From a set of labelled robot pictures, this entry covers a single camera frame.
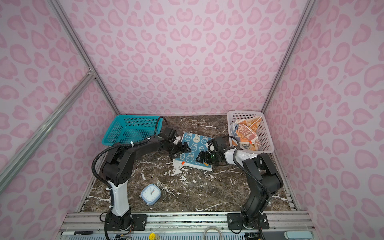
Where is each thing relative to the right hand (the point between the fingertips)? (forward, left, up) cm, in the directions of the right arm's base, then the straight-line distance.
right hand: (202, 160), depth 91 cm
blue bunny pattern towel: (+14, +4, -4) cm, 16 cm away
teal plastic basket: (+27, +59, -4) cm, 65 cm away
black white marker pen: (-38, +58, -1) cm, 69 cm away
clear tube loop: (-34, -4, -2) cm, 34 cm away
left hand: (+5, +10, 0) cm, 11 cm away
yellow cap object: (-38, +21, +5) cm, 44 cm away
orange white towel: (+20, -29, +2) cm, 36 cm away
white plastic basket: (+10, -40, +2) cm, 42 cm away
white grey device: (-36, -43, -2) cm, 56 cm away
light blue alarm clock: (-20, +27, -1) cm, 34 cm away
